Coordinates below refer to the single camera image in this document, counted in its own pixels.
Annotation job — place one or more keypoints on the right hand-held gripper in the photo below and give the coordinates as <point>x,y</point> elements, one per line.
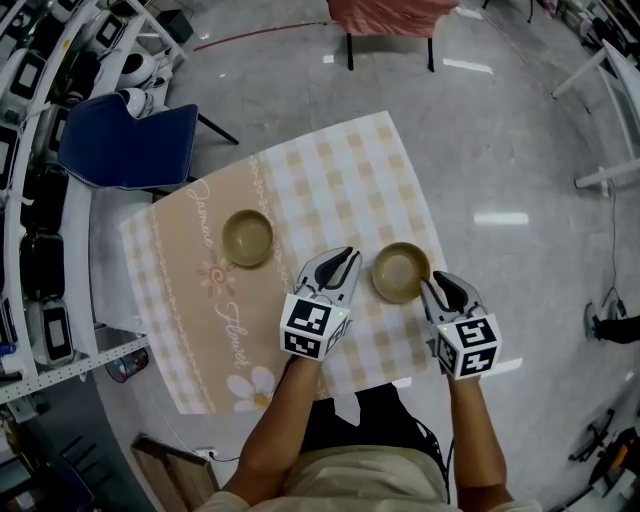
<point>467,345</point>

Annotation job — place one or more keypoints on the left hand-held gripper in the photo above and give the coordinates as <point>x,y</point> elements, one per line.
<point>307,325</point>

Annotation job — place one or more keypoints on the person's left forearm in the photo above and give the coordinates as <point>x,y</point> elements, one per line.
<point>280,425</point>

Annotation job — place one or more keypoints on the person's right forearm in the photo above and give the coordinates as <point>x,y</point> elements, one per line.
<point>475,435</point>

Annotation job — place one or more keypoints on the table with beige checked cloth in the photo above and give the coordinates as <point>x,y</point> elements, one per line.
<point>320,190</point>

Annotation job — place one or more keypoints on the person's legs in black trousers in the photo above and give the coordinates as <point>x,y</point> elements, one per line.
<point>360,425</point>

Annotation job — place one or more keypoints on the person's torso in beige shirt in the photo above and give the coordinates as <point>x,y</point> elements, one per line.
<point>365,480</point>

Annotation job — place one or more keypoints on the white power strip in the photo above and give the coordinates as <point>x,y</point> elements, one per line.
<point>207,453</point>

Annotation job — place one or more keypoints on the blue chair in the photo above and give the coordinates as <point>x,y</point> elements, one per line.
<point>130,145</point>

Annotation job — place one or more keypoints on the white metal shelving rack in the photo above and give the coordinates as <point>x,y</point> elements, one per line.
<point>80,260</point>

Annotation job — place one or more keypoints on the pink covered armchair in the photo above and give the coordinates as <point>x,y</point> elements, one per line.
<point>390,17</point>

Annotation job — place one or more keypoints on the shelved white and green appliances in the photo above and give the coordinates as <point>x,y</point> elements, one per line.
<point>55,330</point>

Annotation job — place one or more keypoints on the white rectangular table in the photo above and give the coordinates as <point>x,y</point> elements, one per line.
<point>620,65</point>

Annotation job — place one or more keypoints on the black bin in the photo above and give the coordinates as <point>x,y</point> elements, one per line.
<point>175,25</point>

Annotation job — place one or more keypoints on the black metal frame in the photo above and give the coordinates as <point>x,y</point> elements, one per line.
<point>600,440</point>

